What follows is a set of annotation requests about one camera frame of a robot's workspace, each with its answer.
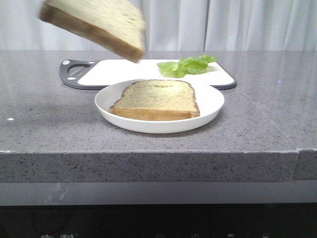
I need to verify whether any green lettuce leaf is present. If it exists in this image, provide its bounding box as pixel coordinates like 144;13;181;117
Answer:
157;54;217;78

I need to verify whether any bread slice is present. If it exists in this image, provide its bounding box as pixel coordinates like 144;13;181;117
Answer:
108;80;200;121
39;0;146;62

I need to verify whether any white round plate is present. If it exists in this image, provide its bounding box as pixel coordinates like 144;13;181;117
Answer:
95;79;224;134

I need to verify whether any white cutting board grey rim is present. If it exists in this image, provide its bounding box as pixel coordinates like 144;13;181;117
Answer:
59;59;237;90

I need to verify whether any grey pleated curtain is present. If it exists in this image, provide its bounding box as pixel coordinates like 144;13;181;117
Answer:
0;0;317;51

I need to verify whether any black appliance control panel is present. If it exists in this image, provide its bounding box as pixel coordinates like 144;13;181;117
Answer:
0;204;317;238

